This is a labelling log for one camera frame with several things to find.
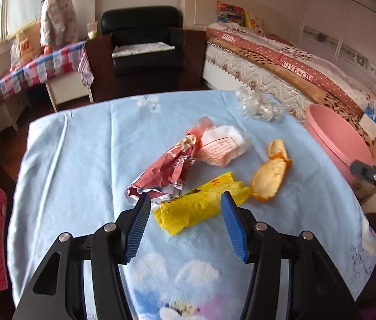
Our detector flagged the bed with patterned bedding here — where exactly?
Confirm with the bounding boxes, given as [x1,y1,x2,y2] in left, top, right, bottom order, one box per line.
[206,38,376,161]

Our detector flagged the white and orange plastic bag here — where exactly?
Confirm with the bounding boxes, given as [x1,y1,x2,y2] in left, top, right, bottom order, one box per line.
[186,117,252,166]

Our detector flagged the black leather armchair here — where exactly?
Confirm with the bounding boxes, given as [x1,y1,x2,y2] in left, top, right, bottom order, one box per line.
[101,6,186,78]

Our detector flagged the pink floral quilt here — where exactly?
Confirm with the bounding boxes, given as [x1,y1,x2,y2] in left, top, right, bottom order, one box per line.
[206,22,376,107]

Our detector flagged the small orange peel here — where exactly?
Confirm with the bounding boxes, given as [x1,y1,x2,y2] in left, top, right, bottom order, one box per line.
[268,139,289,161]

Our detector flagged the pink plastic bin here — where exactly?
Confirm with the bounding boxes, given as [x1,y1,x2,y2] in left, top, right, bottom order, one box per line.
[303,104,373,187]

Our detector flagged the blue window blind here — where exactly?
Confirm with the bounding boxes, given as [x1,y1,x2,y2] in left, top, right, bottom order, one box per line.
[6,0,47,37]

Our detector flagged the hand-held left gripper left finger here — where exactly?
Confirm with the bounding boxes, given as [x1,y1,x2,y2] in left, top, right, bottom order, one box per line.
[12,193,152,320]

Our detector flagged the yellow plastic packet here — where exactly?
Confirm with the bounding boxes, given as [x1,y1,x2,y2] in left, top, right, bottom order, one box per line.
[153,171,252,235]

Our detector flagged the large orange peel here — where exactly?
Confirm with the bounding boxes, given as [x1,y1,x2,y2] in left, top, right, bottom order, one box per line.
[250,158,292,202]

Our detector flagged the brown paper bag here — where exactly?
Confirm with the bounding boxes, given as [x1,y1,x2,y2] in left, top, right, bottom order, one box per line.
[16,23,42,64]

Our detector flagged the red snack wrapper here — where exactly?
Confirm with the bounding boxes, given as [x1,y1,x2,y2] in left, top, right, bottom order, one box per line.
[124,135,198,205]

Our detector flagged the dark wooden side cabinet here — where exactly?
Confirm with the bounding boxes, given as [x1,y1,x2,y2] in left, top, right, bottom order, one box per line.
[183,28,207,89]
[86,29,115,102]

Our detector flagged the yellow floral pillow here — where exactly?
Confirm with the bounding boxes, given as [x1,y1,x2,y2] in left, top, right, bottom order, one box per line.
[246,13,265,34]

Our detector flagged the white bed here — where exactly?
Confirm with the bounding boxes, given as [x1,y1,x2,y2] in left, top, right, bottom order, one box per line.
[180,0,376,174]

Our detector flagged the white plastic bag red logo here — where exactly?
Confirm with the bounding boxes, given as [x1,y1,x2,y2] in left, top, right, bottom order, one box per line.
[10,43,25,70]

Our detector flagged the clear plastic wrap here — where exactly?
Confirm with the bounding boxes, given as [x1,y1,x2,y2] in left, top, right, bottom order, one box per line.
[235,87,285,121]

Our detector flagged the light blue floral tablecloth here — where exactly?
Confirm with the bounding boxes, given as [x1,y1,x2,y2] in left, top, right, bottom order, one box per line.
[8,90,376,320]

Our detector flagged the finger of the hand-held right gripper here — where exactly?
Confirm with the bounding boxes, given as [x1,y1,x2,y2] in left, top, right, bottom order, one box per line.
[350,161,376,204]

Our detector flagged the colourful printed pillow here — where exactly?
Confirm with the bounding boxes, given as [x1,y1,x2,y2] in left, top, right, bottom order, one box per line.
[217,1,246,24]

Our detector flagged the checkered cloth side table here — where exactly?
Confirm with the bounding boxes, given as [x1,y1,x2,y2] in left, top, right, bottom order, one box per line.
[0,40,94,117]

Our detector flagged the blue tissue box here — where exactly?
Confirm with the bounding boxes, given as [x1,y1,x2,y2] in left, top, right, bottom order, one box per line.
[361,102,376,139]

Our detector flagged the white sliding wardrobe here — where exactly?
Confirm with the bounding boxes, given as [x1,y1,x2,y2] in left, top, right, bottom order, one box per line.
[303,0,376,91]

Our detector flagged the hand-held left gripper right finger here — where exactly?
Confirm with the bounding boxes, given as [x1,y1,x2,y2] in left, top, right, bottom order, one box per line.
[220,191,360,320]

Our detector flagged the white floral seat cushion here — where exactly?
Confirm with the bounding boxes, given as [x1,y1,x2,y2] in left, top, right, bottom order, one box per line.
[112,42,176,58]

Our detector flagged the white headboard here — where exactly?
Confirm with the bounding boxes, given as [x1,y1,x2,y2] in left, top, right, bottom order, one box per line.
[180,0,268,35]

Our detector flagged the floral padded coat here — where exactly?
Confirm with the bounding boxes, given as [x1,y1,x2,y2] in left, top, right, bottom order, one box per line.
[30,0,78,45]

